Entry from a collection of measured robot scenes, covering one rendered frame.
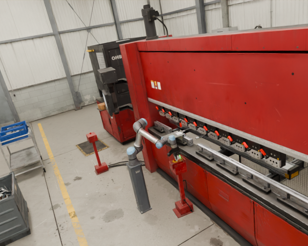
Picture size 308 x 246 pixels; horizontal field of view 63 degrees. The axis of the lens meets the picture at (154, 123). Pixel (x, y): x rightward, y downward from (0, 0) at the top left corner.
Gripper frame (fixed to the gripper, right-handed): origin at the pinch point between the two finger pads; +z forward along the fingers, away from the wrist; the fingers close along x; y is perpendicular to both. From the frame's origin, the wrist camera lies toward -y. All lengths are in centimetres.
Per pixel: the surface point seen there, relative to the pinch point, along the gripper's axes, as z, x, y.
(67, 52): -135, 751, -66
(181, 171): 13.9, -4.8, 1.3
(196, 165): 10.4, -13.0, 20.5
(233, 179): -1, -77, 31
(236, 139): -41, -73, 44
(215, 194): 35, -45, 22
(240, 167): -9, -75, 43
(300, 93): -98, -138, 57
